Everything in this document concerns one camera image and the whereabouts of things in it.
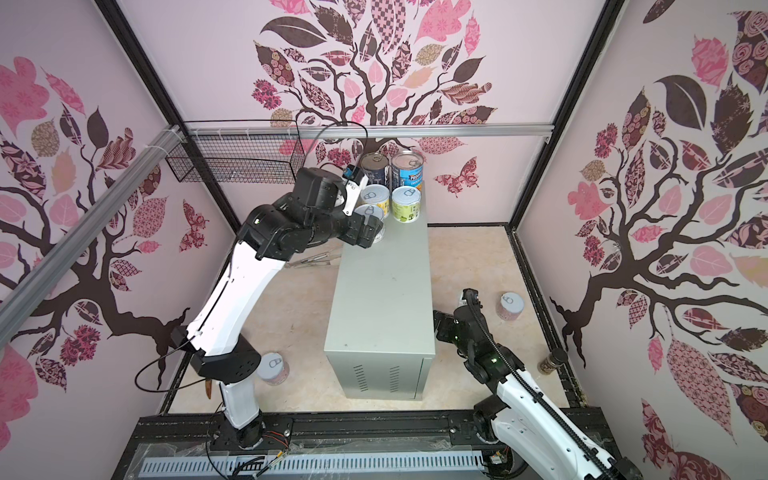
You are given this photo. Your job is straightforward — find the metal tongs cream tips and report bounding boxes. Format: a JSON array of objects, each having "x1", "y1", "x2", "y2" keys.
[{"x1": 286, "y1": 248, "x2": 342, "y2": 269}]

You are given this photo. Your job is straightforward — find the dark navy tall can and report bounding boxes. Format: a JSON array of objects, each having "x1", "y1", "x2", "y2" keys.
[{"x1": 360, "y1": 152, "x2": 390, "y2": 187}]

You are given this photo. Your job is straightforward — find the aluminium rail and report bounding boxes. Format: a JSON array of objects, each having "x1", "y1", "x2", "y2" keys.
[
  {"x1": 1, "y1": 125, "x2": 182, "y2": 345},
  {"x1": 185, "y1": 120, "x2": 554, "y2": 139}
]

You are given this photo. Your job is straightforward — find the grey metal cabinet counter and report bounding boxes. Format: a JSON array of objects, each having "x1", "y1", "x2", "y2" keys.
[{"x1": 324, "y1": 212, "x2": 436, "y2": 401}]

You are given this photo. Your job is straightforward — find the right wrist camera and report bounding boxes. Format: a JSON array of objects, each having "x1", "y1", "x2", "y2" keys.
[{"x1": 462, "y1": 288, "x2": 482, "y2": 316}]

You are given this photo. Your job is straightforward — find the green short can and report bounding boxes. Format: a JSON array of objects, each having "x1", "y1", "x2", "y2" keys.
[{"x1": 391, "y1": 186, "x2": 422, "y2": 223}]

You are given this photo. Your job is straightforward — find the aluminium rail left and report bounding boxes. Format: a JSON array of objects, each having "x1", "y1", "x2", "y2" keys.
[{"x1": 1, "y1": 125, "x2": 182, "y2": 345}]

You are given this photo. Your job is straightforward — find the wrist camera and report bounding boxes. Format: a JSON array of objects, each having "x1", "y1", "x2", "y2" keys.
[
  {"x1": 462, "y1": 288, "x2": 482, "y2": 316},
  {"x1": 342, "y1": 164, "x2": 369, "y2": 216}
]

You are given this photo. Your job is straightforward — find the pink short can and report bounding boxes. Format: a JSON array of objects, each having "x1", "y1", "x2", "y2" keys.
[
  {"x1": 256, "y1": 352, "x2": 290, "y2": 386},
  {"x1": 496, "y1": 292, "x2": 525, "y2": 321}
]

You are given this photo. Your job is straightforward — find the blue chicken noodle soup can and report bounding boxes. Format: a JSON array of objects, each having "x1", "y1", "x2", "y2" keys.
[{"x1": 391, "y1": 150, "x2": 424, "y2": 190}]

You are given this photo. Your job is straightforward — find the teal short can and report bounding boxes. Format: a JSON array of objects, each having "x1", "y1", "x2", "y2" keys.
[{"x1": 354, "y1": 204, "x2": 385, "y2": 244}]

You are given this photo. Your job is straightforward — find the white slotted cable duct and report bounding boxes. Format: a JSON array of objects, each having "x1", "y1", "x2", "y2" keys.
[{"x1": 137, "y1": 451, "x2": 487, "y2": 479}]

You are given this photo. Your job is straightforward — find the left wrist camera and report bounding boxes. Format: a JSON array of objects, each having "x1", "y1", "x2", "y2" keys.
[{"x1": 342, "y1": 164, "x2": 369, "y2": 216}]

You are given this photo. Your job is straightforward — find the aluminium rail back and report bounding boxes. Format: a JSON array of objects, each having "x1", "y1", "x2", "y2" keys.
[{"x1": 185, "y1": 120, "x2": 554, "y2": 139}]

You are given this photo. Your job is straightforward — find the brown spice bottle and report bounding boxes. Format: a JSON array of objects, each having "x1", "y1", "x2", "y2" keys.
[{"x1": 537, "y1": 348, "x2": 568, "y2": 375}]

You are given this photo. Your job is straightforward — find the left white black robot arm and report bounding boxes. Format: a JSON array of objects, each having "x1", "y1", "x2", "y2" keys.
[{"x1": 171, "y1": 165, "x2": 383, "y2": 449}]

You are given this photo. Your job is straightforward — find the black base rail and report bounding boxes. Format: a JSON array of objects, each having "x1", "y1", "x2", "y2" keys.
[{"x1": 107, "y1": 407, "x2": 613, "y2": 480}]

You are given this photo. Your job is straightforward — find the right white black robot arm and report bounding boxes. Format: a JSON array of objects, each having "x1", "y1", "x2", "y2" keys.
[{"x1": 433, "y1": 305, "x2": 642, "y2": 479}]

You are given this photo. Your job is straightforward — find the black wire basket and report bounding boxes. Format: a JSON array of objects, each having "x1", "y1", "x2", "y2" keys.
[{"x1": 165, "y1": 120, "x2": 308, "y2": 185}]

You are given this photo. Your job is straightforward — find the small yellow can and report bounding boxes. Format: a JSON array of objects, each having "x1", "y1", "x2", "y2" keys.
[{"x1": 361, "y1": 184, "x2": 390, "y2": 218}]

